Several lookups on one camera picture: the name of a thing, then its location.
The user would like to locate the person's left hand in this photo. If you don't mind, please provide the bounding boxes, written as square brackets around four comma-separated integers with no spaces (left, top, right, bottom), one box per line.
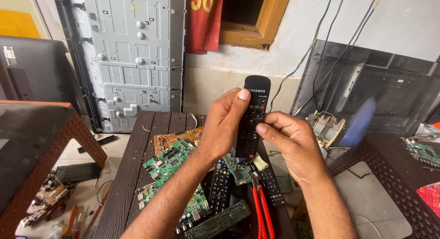
[198,88,252,160]

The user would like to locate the person's right hand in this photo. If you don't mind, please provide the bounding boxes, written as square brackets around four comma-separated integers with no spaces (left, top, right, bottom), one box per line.
[255,111,331,187]

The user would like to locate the slim black remote control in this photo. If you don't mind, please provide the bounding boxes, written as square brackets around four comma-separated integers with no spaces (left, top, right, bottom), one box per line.
[235,75,272,159]

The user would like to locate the small bristle brush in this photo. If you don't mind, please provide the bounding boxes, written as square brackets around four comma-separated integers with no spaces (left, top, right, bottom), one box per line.
[248,155,269,171]

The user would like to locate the white deflection yoke coil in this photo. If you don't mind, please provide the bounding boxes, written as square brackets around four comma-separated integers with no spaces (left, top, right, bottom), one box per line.
[305,110,346,149]

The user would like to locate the black remote with white buttons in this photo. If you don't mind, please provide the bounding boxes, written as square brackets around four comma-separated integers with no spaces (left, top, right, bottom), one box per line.
[258,168,286,209]

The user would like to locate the orange circuit board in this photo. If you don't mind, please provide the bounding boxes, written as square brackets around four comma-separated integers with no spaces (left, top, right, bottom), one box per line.
[153,126,205,156]

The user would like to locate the small green circuit board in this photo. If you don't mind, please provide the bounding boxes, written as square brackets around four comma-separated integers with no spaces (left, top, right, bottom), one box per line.
[222,152,259,186]

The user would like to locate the black remote with coloured buttons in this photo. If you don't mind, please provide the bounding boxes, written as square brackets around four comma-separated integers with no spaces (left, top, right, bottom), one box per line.
[208,159,231,215]

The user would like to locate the large green circuit board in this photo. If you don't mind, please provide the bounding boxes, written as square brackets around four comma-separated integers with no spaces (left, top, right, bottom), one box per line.
[142,139,200,188]

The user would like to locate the green circuit board with connectors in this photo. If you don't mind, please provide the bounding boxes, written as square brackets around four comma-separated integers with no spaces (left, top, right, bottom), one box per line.
[137,183,211,235]

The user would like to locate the long dark green circuit board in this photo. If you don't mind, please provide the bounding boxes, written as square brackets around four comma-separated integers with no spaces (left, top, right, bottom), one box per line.
[184,199,251,239]

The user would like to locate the black television back cover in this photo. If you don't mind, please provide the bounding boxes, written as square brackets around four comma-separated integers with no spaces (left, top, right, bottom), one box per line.
[289,39,440,136]

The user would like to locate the dark brown slatted table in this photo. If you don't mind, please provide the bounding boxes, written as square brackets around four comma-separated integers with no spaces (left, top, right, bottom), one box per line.
[93,111,296,239]

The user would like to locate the red cloth with yellow print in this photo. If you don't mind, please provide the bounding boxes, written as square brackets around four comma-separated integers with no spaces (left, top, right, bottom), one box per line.
[186,0,225,55]

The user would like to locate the grey metal television back panel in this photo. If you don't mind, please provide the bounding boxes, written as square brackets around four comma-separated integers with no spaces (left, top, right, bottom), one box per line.
[69,0,187,133]

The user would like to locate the dark brown plastic table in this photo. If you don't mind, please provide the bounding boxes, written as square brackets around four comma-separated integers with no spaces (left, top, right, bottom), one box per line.
[327,133,440,239]

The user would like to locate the small black remote control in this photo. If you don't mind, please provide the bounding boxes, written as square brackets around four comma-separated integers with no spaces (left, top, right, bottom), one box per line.
[77,135,117,154]

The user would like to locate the green circuit board with heatsinks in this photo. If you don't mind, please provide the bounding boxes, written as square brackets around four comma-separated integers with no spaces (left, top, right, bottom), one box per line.
[400,137,440,167]

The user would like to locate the pink patterned cloth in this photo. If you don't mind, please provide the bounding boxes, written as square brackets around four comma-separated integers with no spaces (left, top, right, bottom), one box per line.
[415,181,440,219]

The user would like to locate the black plastic box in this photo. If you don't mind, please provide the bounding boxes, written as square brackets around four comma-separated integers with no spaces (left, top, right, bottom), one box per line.
[54,162,102,184]

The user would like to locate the brown plastic stool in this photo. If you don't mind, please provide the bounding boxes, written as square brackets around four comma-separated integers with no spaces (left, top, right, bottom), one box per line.
[0,100,108,239]

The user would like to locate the beige circuit board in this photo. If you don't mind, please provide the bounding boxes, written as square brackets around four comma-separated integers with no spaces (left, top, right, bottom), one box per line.
[21,174,73,228]

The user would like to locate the black television set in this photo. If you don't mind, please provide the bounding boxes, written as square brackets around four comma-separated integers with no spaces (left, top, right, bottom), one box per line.
[0,35,77,112]

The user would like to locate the yellow board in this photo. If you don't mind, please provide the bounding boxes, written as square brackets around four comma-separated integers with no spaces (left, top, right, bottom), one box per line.
[0,9,42,39]

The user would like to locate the red handled pliers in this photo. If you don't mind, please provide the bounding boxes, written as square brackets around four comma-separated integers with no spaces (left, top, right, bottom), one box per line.
[250,177,275,239]

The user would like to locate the green cable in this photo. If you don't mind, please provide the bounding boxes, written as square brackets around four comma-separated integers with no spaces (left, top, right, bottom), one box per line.
[268,0,336,112]

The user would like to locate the black cable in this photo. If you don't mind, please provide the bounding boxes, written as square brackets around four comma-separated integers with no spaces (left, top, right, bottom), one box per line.
[312,0,348,111]
[294,0,381,117]

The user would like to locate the yellow wooden window frame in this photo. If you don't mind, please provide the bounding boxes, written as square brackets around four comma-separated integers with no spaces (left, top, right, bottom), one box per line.
[219,0,293,50]

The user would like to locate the orange handled tool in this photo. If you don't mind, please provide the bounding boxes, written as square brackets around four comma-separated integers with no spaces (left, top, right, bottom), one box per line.
[62,205,79,239]

